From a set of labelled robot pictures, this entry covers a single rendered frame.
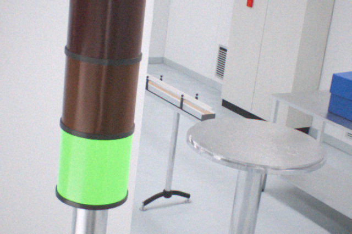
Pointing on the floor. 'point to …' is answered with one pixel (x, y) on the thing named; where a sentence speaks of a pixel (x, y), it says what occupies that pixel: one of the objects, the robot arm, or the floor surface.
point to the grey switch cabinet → (274, 56)
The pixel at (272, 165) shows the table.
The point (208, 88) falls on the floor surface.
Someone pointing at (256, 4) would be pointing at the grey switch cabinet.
